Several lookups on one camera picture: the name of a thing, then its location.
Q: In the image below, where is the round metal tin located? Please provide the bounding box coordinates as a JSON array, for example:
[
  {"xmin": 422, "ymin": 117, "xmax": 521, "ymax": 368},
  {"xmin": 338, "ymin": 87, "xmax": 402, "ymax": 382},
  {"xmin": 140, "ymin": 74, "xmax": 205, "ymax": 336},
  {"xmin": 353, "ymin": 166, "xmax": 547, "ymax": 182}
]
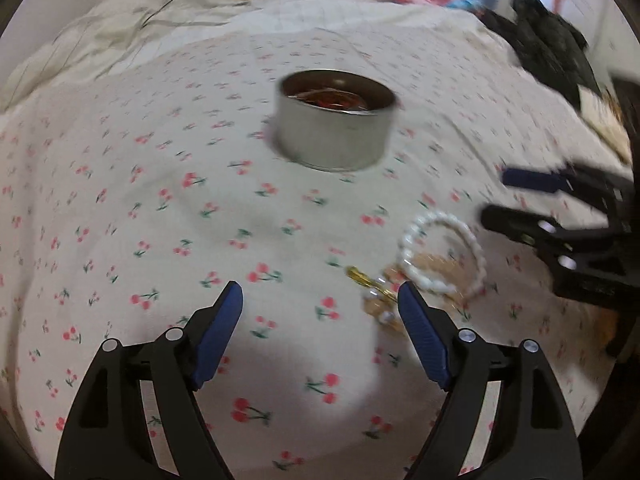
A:
[{"xmin": 272, "ymin": 69, "xmax": 398, "ymax": 171}]

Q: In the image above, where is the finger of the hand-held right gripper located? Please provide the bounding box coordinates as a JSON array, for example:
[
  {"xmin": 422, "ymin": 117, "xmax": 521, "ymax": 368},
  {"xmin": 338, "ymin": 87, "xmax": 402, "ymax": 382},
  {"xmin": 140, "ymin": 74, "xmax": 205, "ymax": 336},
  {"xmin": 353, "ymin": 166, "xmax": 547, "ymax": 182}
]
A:
[
  {"xmin": 501, "ymin": 159, "xmax": 628, "ymax": 208},
  {"xmin": 480, "ymin": 203, "xmax": 630, "ymax": 283}
]

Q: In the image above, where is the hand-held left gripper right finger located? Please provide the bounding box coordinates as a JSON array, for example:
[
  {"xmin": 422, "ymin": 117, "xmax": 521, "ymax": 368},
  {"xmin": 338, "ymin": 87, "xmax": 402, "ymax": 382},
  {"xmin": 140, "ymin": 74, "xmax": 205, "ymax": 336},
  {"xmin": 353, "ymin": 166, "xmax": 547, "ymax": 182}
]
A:
[{"xmin": 397, "ymin": 280, "xmax": 587, "ymax": 480}]

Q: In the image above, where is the white bead bracelet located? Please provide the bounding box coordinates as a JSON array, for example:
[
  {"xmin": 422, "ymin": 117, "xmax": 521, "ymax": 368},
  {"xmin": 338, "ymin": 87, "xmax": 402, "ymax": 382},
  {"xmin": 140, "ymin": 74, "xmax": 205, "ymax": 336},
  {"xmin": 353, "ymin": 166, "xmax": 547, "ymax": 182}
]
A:
[{"xmin": 397, "ymin": 211, "xmax": 488, "ymax": 297}]

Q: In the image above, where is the cherry print bed sheet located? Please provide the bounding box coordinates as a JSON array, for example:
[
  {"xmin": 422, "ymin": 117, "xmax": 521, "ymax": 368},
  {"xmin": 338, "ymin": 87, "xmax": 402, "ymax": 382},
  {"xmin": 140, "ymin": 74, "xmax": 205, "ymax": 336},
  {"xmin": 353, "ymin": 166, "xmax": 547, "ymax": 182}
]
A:
[{"xmin": 0, "ymin": 0, "xmax": 632, "ymax": 480}]

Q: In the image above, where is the beige quilt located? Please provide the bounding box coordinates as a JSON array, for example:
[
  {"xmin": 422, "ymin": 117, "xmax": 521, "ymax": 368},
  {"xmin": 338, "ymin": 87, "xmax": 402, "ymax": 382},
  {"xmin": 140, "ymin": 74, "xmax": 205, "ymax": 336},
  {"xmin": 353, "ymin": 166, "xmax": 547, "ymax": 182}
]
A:
[{"xmin": 0, "ymin": 0, "xmax": 281, "ymax": 111}]

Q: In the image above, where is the black cloth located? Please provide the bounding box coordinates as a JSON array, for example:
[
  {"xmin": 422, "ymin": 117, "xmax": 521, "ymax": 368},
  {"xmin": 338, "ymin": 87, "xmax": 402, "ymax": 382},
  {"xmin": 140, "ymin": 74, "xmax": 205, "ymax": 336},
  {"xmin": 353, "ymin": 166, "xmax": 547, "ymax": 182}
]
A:
[{"xmin": 482, "ymin": 0, "xmax": 601, "ymax": 106}]

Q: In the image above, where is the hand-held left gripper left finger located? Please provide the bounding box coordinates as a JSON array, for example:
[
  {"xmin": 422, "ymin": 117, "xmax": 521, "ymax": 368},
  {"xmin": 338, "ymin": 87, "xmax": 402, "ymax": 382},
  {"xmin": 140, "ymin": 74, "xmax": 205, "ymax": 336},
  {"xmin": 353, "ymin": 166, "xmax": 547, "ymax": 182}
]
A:
[{"xmin": 54, "ymin": 280, "xmax": 245, "ymax": 480}]

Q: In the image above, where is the beige cardboard box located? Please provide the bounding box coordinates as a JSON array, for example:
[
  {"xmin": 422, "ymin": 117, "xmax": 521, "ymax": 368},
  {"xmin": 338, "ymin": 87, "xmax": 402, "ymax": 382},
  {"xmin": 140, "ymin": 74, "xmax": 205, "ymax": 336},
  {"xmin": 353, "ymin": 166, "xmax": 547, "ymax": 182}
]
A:
[{"xmin": 577, "ymin": 85, "xmax": 635, "ymax": 162}]

